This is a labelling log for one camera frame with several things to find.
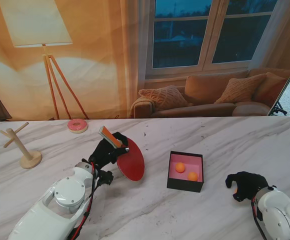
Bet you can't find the red black arm cable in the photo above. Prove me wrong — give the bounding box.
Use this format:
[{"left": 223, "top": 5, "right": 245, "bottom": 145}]
[
  {"left": 250, "top": 196, "right": 268, "bottom": 240},
  {"left": 67, "top": 162, "right": 98, "bottom": 240}
]

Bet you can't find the printed living room backdrop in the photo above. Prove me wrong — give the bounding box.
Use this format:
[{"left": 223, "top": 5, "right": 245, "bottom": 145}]
[{"left": 0, "top": 0, "right": 290, "bottom": 123}]

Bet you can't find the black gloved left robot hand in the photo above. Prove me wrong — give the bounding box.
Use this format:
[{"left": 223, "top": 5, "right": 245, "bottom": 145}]
[{"left": 87, "top": 131, "right": 130, "bottom": 173}]

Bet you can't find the black box with pink inside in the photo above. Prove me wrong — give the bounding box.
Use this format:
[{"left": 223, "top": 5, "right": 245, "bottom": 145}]
[{"left": 166, "top": 150, "right": 205, "bottom": 193}]

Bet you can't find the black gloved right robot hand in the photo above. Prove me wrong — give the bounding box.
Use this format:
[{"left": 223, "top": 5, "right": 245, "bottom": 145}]
[{"left": 225, "top": 171, "right": 271, "bottom": 203}]

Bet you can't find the pink frosted toy donut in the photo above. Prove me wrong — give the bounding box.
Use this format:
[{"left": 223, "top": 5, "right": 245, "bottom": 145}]
[{"left": 67, "top": 118, "right": 89, "bottom": 134}]

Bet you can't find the red ping pong bat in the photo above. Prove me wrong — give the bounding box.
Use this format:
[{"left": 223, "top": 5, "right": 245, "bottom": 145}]
[{"left": 98, "top": 125, "right": 145, "bottom": 183}]

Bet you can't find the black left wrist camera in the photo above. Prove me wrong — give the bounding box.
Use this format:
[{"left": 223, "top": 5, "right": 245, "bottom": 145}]
[{"left": 97, "top": 169, "right": 115, "bottom": 187}]

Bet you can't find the red black left arm cable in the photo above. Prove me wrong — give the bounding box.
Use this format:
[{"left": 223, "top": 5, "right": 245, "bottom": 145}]
[{"left": 67, "top": 162, "right": 98, "bottom": 240}]

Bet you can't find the wooden peg stand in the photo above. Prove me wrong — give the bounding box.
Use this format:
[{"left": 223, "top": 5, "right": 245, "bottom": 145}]
[{"left": 0, "top": 121, "right": 43, "bottom": 170}]

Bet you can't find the black tripod stand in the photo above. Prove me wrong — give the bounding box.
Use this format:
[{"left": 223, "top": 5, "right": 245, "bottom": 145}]
[{"left": 269, "top": 99, "right": 289, "bottom": 117}]

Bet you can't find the red black right arm cable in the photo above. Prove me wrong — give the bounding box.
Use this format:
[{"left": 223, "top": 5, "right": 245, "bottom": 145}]
[{"left": 250, "top": 196, "right": 268, "bottom": 240}]

